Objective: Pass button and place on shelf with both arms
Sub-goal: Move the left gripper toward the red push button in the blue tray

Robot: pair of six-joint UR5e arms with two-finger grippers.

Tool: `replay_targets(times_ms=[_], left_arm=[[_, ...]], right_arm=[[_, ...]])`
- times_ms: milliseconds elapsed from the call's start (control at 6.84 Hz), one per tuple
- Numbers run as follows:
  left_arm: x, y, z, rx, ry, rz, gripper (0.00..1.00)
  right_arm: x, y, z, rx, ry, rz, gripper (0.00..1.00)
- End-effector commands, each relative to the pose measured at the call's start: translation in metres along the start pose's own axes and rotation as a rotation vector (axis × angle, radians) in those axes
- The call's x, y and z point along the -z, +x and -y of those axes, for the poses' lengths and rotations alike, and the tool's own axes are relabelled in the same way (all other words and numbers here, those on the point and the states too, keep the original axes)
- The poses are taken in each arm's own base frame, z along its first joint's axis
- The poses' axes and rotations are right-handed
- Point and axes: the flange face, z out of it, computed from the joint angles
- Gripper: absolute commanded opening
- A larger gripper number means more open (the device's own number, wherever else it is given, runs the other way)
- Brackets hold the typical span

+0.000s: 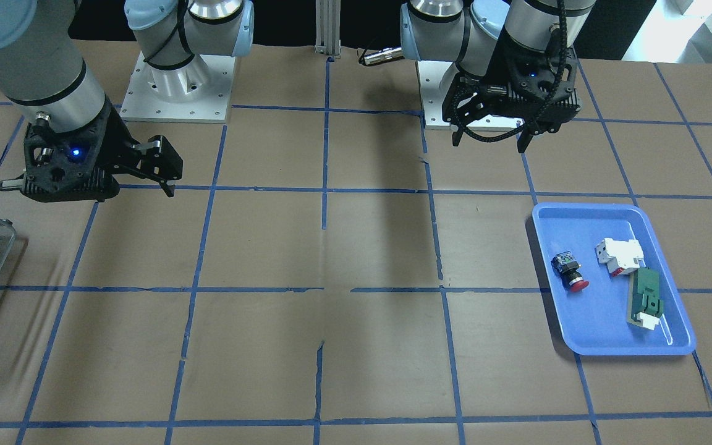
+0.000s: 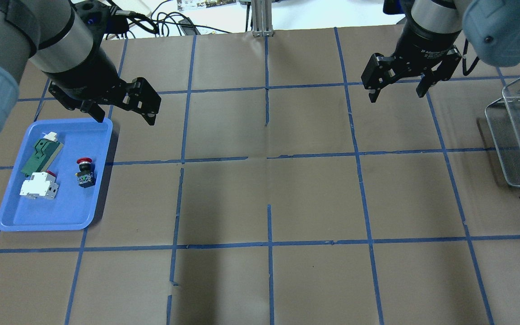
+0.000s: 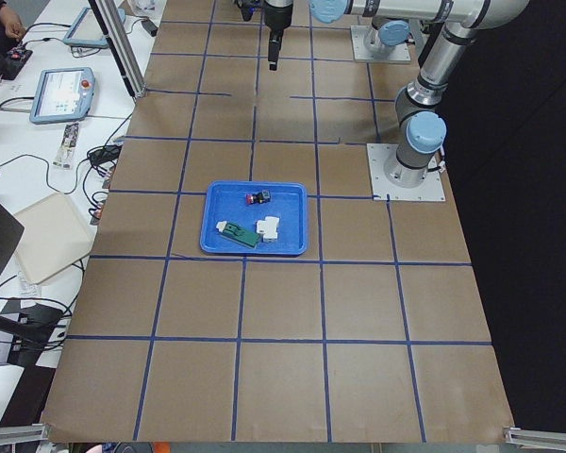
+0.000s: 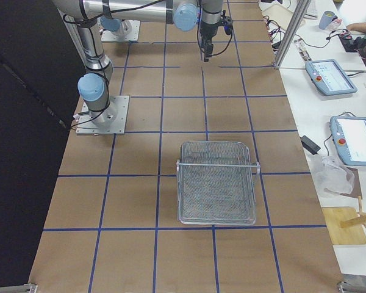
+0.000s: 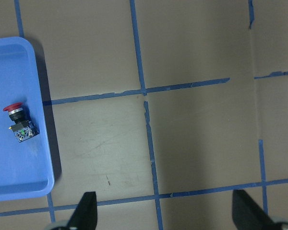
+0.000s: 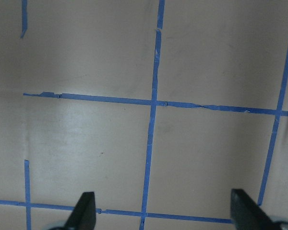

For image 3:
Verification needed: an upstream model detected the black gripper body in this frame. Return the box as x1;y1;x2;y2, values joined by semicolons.
263;0;292;51

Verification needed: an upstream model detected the red emergency stop button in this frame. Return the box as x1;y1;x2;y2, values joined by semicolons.
245;190;272;205

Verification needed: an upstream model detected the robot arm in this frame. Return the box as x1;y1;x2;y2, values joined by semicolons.
309;1;528;189

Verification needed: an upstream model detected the blue plastic tray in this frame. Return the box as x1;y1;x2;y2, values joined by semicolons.
200;180;308;256

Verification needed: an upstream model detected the white electrical module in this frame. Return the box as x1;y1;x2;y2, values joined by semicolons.
256;216;280;243

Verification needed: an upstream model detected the far teach pendant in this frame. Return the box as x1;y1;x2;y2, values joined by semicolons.
63;7;108;49

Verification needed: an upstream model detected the teach pendant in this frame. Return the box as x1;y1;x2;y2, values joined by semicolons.
63;7;108;49
29;67;95;125

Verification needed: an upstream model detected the green terminal block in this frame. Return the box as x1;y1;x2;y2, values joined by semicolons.
216;221;261;248

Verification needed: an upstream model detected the near teach pendant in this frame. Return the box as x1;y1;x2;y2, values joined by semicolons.
29;67;95;125

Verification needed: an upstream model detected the circuit board strip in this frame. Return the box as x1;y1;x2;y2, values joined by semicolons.
53;122;79;169

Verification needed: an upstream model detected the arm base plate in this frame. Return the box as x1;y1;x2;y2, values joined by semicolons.
367;143;446;202
350;25;411;64

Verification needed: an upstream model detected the aluminium frame post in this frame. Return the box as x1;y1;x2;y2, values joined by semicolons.
89;0;146;99

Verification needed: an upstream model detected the black desk cable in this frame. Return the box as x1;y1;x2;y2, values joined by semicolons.
0;141;124;199

